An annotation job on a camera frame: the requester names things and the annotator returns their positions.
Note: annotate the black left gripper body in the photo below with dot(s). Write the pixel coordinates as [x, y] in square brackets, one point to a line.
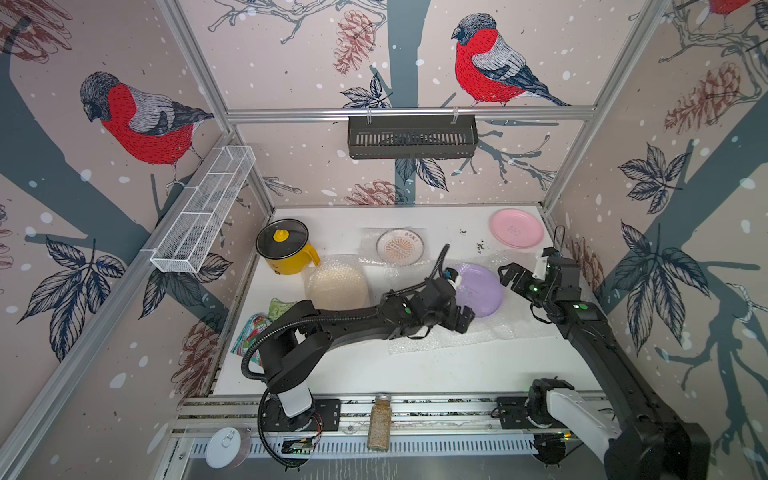
[449, 318]

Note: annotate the cream plate in bubble wrap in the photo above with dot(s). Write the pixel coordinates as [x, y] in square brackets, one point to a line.
[338, 284]

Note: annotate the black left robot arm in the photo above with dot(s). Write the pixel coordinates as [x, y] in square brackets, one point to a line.
[283, 356]

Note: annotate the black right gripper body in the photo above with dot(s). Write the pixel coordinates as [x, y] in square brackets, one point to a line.
[547, 294]

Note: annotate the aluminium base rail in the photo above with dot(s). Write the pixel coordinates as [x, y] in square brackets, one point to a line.
[478, 424]

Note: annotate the patterned plate in bubble wrap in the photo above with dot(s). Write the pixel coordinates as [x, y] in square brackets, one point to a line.
[395, 247]

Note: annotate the small green sachet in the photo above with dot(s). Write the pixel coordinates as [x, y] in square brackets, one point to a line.
[277, 308]

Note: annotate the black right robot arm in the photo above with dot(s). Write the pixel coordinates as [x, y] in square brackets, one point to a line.
[645, 438]

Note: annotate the pink dinner plate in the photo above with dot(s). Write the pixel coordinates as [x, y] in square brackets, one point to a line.
[517, 228]

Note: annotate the yellow pot with black lid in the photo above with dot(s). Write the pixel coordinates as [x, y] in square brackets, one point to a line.
[285, 245]

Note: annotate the white wire mesh shelf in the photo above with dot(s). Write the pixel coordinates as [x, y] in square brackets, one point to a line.
[194, 230]

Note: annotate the spice jar with granules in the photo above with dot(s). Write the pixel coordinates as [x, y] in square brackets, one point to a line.
[380, 424]

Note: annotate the purple plate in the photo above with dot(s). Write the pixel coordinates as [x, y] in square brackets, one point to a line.
[478, 289]

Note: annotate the green snack packet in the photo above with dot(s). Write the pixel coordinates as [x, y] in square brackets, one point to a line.
[256, 324]

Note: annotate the black hanging wire basket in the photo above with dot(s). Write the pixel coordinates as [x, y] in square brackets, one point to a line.
[412, 137]

